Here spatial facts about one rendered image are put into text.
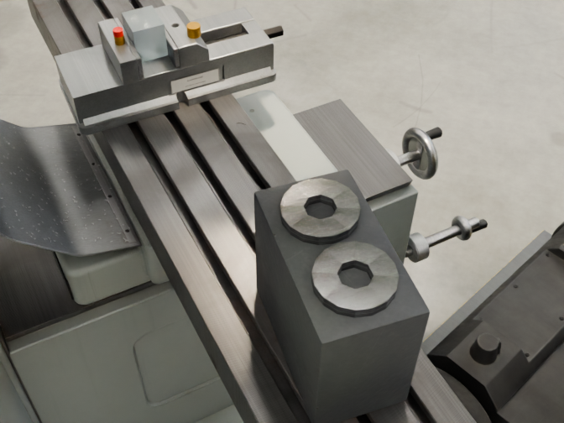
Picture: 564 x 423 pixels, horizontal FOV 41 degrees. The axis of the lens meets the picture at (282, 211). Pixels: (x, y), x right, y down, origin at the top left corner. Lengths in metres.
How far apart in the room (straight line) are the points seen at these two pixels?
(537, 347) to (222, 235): 0.62
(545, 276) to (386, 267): 0.76
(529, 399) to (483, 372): 0.10
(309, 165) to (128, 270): 0.36
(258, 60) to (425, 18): 1.95
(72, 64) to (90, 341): 0.46
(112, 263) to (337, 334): 0.55
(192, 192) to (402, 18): 2.15
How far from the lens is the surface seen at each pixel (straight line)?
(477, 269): 2.27
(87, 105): 1.24
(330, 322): 0.76
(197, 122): 1.25
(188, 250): 1.06
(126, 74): 1.22
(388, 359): 0.83
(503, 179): 2.54
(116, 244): 1.17
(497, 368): 1.35
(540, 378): 1.41
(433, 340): 1.61
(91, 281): 1.23
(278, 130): 1.40
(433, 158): 1.61
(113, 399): 1.51
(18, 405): 1.36
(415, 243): 1.60
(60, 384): 1.41
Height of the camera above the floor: 1.73
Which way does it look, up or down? 48 degrees down
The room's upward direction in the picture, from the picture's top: 1 degrees clockwise
